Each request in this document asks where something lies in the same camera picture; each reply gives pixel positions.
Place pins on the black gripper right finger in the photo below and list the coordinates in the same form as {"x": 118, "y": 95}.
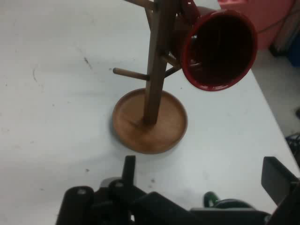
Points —
{"x": 279, "y": 180}

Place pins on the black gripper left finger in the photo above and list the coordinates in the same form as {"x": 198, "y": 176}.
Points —
{"x": 129, "y": 171}

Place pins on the red enamel mug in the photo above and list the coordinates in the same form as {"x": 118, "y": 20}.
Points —
{"x": 220, "y": 51}

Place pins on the brown wooden mug tree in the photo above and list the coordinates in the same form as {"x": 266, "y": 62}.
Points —
{"x": 152, "y": 131}

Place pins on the dark green enamel mug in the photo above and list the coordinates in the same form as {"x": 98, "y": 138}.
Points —
{"x": 209, "y": 198}

